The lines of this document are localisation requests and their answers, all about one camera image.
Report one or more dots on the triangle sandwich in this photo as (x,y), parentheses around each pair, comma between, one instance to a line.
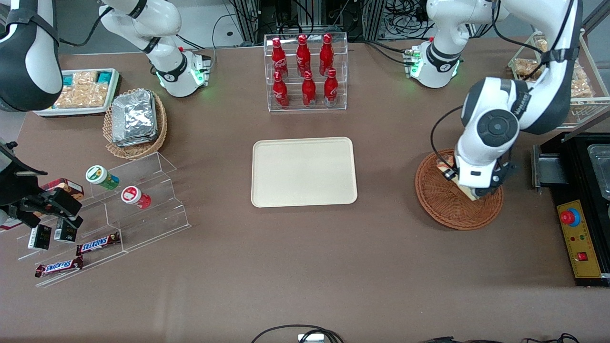
(469,193)

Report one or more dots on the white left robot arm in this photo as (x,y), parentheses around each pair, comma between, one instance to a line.
(495,126)

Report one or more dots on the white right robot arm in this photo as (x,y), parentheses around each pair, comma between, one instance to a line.
(167,52)

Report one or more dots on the round brown wicker basket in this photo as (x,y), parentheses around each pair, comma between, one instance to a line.
(438,205)

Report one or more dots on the white rectangular snack tray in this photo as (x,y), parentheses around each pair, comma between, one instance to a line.
(76,111)

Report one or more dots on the oval light wicker basket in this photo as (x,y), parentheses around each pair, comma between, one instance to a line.
(138,151)

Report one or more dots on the beige plastic tray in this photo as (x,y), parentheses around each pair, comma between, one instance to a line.
(295,171)

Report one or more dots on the small black box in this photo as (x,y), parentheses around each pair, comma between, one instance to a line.
(39,237)
(65,234)

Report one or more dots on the dark red chocolate box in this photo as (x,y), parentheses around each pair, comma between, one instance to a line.
(66,186)

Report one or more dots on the brown Snickers bar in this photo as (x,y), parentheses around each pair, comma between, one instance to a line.
(97,244)
(59,267)

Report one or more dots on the grey metal block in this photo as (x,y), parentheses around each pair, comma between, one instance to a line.
(548,169)

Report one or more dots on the green lidded snack cup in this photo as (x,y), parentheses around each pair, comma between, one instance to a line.
(97,174)

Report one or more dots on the red lidded snack cup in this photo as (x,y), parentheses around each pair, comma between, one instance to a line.
(131,195)

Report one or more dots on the red emergency stop button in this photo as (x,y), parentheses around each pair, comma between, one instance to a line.
(568,217)

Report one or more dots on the clear acrylic stepped stand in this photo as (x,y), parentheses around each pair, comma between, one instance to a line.
(152,224)

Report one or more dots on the clear plastic container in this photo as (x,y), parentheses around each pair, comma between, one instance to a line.
(600,171)

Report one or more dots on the clear bag of beige snacks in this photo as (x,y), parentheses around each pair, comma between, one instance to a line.
(524,67)
(542,45)
(581,89)
(579,71)

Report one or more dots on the black control box yellow panel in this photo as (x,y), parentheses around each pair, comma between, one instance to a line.
(584,247)

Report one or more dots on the large beige snack packet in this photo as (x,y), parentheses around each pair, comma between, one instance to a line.
(81,95)

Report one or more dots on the silver foil packet stack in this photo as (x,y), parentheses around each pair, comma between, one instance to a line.
(133,116)

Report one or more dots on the teal snack packet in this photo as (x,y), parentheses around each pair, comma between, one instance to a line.
(105,77)
(69,80)

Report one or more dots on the red cola bottle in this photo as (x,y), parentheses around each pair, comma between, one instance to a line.
(280,90)
(279,57)
(303,55)
(326,55)
(309,90)
(330,88)

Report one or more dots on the clear acrylic bottle rack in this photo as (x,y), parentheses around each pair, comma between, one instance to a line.
(314,108)

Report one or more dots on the small white device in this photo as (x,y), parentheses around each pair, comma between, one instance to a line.
(310,338)

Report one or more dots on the aluminium frame rack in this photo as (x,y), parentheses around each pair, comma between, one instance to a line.
(250,19)

